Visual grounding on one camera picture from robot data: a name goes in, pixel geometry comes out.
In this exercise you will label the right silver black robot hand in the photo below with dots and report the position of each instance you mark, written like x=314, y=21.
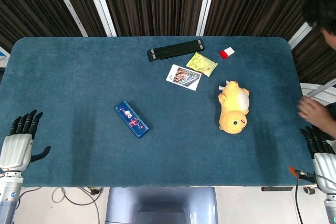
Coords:
x=326, y=166

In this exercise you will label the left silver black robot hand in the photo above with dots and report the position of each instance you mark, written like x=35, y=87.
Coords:
x=15, y=153

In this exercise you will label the bare person hand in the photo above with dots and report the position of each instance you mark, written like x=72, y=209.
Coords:
x=315, y=113

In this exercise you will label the blue glasses case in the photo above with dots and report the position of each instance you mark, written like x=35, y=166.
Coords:
x=131, y=119

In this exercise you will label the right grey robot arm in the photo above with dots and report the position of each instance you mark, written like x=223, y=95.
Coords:
x=331, y=208

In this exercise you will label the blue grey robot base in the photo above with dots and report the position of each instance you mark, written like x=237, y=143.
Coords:
x=160, y=205

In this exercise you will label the red and white small box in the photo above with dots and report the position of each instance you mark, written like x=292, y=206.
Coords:
x=227, y=53

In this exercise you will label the table caster wheel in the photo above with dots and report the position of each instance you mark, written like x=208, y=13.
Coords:
x=309, y=190

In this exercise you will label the black table control panel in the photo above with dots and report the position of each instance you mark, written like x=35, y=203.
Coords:
x=277, y=189

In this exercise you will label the yellow chick plush toy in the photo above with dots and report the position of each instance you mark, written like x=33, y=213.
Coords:
x=232, y=108

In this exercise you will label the white blue board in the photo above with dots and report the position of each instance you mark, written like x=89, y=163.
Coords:
x=4, y=57

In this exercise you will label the person with black hair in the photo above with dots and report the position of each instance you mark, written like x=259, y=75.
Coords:
x=323, y=6

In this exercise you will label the yellow snack packet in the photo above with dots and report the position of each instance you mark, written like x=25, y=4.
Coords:
x=201, y=64

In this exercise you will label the white photo card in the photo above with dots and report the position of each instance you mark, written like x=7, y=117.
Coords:
x=183, y=77

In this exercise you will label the blue table cloth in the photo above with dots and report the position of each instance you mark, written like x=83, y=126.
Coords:
x=168, y=150

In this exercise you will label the black folding stand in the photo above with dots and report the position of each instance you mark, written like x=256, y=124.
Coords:
x=174, y=50

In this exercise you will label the white metal frame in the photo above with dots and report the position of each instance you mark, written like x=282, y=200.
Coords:
x=315, y=91

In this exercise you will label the white wall post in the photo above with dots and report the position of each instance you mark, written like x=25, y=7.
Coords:
x=101, y=5
x=299, y=35
x=206, y=5
x=68, y=5

